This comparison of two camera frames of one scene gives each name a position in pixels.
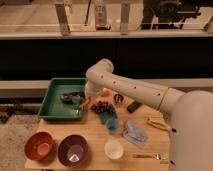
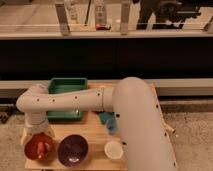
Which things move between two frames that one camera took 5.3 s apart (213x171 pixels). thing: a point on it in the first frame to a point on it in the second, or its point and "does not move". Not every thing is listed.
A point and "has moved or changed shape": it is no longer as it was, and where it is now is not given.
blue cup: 112,125 does not move
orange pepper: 86,102 has moved or changed shape
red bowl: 39,145 does not move
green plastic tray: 62,99 does not move
